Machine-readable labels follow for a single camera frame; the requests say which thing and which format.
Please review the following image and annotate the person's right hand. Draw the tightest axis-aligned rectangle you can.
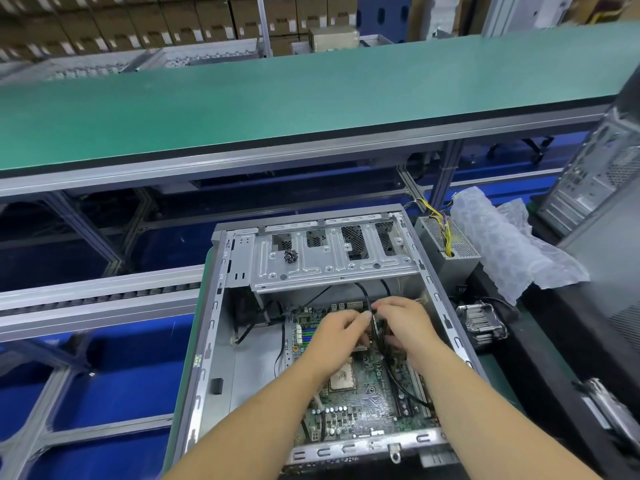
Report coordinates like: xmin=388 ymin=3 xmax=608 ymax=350
xmin=371 ymin=295 xmax=445 ymax=363

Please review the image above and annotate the person's left hand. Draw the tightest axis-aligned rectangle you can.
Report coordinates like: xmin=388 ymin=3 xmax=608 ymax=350
xmin=303 ymin=307 xmax=374 ymax=379

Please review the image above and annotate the green motherboard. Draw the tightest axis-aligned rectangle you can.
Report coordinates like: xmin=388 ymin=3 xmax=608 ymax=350
xmin=282 ymin=303 xmax=447 ymax=448

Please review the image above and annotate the metal heatsink cooler fan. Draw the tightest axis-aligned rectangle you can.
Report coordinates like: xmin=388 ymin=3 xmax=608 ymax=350
xmin=458 ymin=301 xmax=510 ymax=346

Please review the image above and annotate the black and silver computer case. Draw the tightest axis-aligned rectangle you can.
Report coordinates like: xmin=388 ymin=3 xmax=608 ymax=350
xmin=162 ymin=205 xmax=491 ymax=480

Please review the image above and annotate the grey power supply unit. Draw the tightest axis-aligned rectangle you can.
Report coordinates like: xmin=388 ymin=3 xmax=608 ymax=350
xmin=410 ymin=195 xmax=482 ymax=292

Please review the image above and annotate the person's right forearm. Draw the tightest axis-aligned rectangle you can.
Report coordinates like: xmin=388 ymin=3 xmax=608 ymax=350
xmin=412 ymin=341 xmax=602 ymax=480

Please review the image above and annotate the person's left forearm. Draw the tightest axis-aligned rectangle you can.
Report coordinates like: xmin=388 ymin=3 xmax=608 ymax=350
xmin=160 ymin=359 xmax=337 ymax=480

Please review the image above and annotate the dark grey case side panel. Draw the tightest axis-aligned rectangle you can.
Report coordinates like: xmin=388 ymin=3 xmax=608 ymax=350
xmin=560 ymin=175 xmax=640 ymax=396

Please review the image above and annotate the grey computer tower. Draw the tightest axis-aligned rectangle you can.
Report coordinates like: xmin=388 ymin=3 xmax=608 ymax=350
xmin=540 ymin=69 xmax=640 ymax=238

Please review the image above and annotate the white bubble wrap bag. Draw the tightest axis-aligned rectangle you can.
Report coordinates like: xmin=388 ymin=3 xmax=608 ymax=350
xmin=450 ymin=187 xmax=592 ymax=306

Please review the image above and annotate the green conveyor belt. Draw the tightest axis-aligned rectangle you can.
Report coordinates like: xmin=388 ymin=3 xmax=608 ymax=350
xmin=0 ymin=23 xmax=640 ymax=176

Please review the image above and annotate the stack of cardboard boxes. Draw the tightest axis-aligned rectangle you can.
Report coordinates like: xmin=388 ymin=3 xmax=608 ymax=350
xmin=0 ymin=0 xmax=361 ymax=58

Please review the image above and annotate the black cable loop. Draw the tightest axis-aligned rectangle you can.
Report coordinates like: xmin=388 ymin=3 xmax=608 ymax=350
xmin=490 ymin=137 xmax=557 ymax=166

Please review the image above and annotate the aluminium roller conveyor rail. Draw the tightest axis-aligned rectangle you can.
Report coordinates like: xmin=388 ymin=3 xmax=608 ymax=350
xmin=0 ymin=265 xmax=206 ymax=344

